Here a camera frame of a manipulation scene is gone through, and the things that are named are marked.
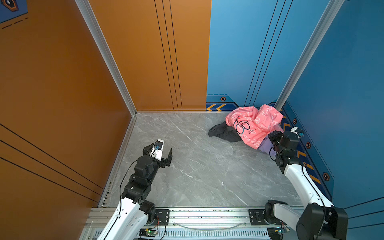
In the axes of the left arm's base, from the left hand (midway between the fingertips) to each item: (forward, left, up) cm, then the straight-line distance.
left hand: (161, 145), depth 75 cm
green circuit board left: (-34, +5, -23) cm, 41 cm away
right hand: (+11, -59, +1) cm, 60 cm away
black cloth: (+23, -36, -16) cm, 45 cm away
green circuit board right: (-33, -58, -21) cm, 70 cm away
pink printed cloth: (+21, -54, -7) cm, 58 cm away
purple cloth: (+5, -58, -7) cm, 59 cm away
